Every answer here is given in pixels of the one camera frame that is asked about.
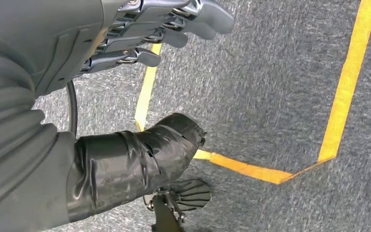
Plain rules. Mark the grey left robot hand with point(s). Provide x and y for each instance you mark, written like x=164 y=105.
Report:
x=44 y=32

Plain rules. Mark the black ribbed foot pad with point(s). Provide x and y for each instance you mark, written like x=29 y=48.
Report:
x=188 y=195

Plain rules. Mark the yellow floor tape square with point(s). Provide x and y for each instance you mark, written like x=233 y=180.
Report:
x=348 y=80

